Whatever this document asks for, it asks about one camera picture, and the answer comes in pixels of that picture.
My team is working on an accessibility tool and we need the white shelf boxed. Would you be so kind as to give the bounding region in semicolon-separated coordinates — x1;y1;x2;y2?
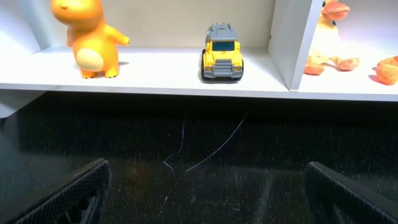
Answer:
0;0;398;119

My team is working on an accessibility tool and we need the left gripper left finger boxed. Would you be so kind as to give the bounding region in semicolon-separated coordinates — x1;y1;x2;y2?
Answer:
0;157;113;224

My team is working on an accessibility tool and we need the orange dinosaur toy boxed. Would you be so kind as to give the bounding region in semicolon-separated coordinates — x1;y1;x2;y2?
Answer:
50;0;131;80

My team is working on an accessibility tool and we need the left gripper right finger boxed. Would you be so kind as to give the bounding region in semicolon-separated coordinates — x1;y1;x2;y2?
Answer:
303;161;398;224

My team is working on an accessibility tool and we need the grey and yellow toy truck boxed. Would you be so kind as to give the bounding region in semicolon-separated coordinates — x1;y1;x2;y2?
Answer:
200;22;245;82

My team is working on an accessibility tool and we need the white plush duck yellow hat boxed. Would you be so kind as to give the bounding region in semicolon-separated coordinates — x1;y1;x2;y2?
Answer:
375;55;398;86

